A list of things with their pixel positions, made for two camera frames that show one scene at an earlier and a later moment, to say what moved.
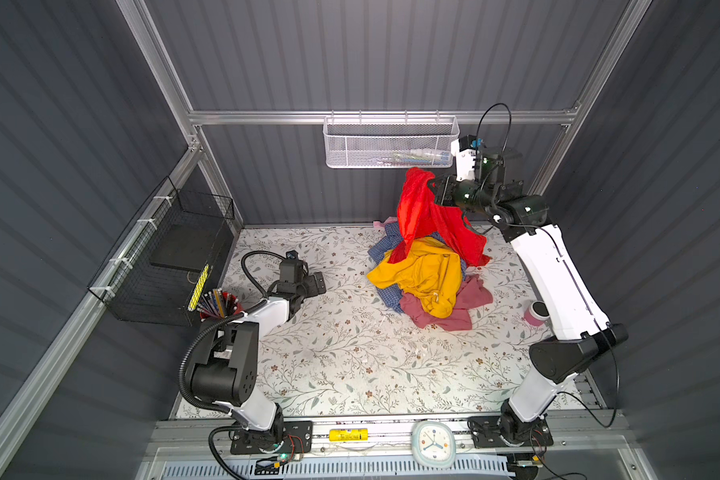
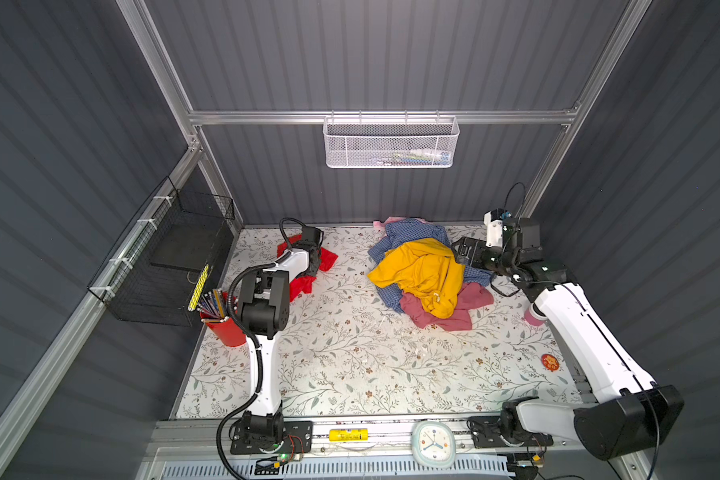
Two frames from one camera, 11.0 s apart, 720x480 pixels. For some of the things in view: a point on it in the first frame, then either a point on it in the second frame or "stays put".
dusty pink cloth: x=472 y=293 stays put
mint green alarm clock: x=433 y=444 stays put
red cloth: x=419 y=217 -> x=304 y=284
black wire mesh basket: x=152 y=277 stays put
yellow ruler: x=197 y=289 stays put
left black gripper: x=309 y=281 -> x=311 y=272
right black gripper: x=441 y=195 -> x=477 y=247
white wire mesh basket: x=389 y=141 stays put
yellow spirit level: x=348 y=434 stays put
